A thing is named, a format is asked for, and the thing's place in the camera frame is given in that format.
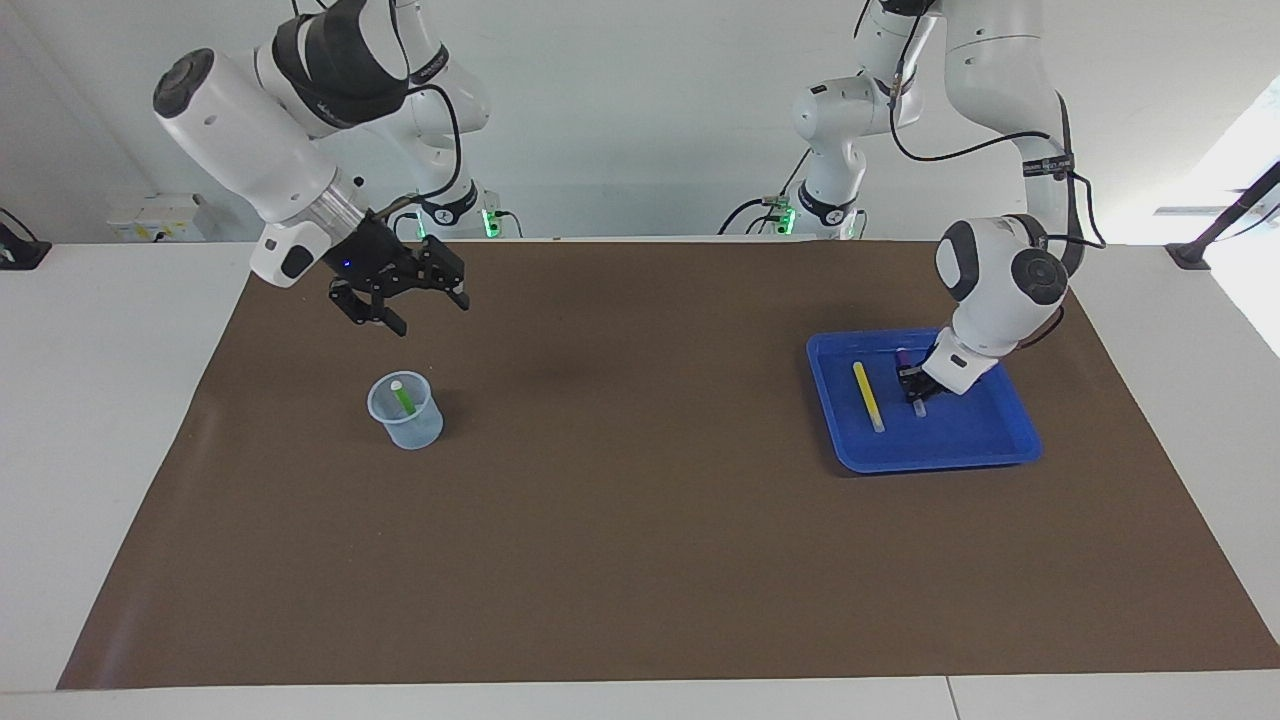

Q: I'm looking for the black slanted pole stand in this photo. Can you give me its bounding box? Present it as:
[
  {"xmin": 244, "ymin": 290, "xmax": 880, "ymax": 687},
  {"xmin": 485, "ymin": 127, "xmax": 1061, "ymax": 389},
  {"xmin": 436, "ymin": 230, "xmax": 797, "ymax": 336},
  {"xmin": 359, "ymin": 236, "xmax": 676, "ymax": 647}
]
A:
[{"xmin": 1165, "ymin": 160, "xmax": 1280, "ymax": 271}]

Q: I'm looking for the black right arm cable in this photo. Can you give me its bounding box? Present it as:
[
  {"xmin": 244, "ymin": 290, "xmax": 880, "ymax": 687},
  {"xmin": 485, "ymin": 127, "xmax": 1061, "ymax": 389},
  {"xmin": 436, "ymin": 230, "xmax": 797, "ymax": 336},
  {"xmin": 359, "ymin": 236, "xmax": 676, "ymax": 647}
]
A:
[{"xmin": 385, "ymin": 85, "xmax": 463, "ymax": 216}]

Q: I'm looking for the purple marker pen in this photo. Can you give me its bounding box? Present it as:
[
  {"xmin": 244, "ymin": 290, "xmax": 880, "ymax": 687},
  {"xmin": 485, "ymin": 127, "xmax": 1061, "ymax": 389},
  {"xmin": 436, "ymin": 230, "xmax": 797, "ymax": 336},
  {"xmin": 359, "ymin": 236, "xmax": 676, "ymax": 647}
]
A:
[{"xmin": 895, "ymin": 348, "xmax": 928, "ymax": 419}]

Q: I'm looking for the brown table mat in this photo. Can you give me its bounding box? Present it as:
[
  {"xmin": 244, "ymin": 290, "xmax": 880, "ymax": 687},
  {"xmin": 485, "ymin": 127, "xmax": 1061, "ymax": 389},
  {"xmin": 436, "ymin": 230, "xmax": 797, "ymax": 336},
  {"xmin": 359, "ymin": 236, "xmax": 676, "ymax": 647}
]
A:
[{"xmin": 57, "ymin": 240, "xmax": 1280, "ymax": 691}]

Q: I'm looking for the translucent plastic cup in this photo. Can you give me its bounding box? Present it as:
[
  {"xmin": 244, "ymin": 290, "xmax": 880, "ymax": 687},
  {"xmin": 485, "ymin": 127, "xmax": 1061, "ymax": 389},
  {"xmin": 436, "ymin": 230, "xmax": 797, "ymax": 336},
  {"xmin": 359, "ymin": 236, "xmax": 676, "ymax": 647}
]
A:
[{"xmin": 366, "ymin": 371, "xmax": 444, "ymax": 451}]

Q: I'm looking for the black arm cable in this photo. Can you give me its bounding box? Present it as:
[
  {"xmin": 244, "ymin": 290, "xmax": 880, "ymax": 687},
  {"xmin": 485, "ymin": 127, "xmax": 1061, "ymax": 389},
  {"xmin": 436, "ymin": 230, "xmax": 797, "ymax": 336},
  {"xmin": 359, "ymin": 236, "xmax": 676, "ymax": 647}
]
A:
[
  {"xmin": 385, "ymin": 85, "xmax": 463, "ymax": 216},
  {"xmin": 888, "ymin": 60, "xmax": 1106, "ymax": 251}
]

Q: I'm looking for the black left base cable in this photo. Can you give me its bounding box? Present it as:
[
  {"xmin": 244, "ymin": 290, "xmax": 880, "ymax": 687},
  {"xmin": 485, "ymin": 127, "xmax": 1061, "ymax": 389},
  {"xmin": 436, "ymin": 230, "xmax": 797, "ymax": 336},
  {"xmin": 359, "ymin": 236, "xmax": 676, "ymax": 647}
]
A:
[{"xmin": 718, "ymin": 150, "xmax": 811, "ymax": 236}]

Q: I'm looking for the yellow marker pen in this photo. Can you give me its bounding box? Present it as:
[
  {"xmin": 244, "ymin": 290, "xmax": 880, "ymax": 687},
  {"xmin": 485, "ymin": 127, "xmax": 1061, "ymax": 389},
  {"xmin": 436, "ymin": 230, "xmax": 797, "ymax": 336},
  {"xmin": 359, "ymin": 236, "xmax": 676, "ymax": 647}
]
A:
[{"xmin": 852, "ymin": 361, "xmax": 886, "ymax": 433}]

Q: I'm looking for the blue plastic tray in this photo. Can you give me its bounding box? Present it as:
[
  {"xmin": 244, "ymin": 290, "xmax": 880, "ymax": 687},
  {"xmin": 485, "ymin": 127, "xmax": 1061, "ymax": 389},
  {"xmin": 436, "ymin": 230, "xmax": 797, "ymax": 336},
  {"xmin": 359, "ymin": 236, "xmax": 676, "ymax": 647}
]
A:
[{"xmin": 806, "ymin": 327, "xmax": 1044, "ymax": 474}]

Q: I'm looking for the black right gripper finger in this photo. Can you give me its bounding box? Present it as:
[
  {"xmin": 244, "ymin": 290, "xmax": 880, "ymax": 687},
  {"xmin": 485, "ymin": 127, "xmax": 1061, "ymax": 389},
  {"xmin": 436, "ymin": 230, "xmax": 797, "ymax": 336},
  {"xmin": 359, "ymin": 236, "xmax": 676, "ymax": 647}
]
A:
[
  {"xmin": 418, "ymin": 240, "xmax": 471, "ymax": 311},
  {"xmin": 330, "ymin": 283, "xmax": 409, "ymax": 338}
]

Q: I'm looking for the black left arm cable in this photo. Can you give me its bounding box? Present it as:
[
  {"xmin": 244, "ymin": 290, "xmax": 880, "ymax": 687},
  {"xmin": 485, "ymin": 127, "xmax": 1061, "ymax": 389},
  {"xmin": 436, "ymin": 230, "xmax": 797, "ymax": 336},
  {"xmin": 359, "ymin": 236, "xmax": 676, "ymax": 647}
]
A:
[{"xmin": 888, "ymin": 60, "xmax": 1106, "ymax": 251}]

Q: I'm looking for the white wall power box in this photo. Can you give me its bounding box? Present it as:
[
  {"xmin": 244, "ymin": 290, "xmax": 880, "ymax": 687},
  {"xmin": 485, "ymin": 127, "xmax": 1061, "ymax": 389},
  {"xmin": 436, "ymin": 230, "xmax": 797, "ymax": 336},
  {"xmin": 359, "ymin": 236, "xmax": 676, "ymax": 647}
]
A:
[{"xmin": 108, "ymin": 193, "xmax": 206, "ymax": 242}]

